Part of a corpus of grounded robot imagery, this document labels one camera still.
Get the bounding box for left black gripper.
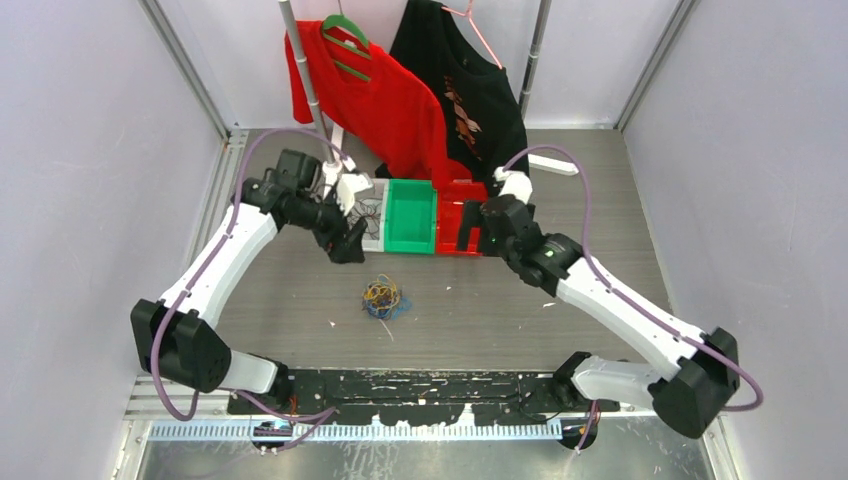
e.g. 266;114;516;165
288;184;367;264

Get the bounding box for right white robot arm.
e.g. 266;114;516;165
457;195;741;439

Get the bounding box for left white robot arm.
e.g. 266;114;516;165
130;149;373;413

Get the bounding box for red plastic bin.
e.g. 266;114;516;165
435;180;488;256

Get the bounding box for white plastic bin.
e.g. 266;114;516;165
347;179;389;253

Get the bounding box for green plastic bin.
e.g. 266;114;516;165
383;179;437;255

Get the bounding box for white clothes rack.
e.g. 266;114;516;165
278;0;583;197

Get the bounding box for black t-shirt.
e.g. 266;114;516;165
389;1;528;196

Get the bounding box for red t-shirt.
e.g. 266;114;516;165
297;21;471;189

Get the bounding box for pink clothes hanger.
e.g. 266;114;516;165
441;0;504;70

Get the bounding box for green clothes hanger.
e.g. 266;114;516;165
321;13;371;82

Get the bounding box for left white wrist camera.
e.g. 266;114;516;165
335;173;373;217

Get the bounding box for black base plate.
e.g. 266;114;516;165
220;369;620;427

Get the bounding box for white slotted cable duct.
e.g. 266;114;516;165
148;419;562;442

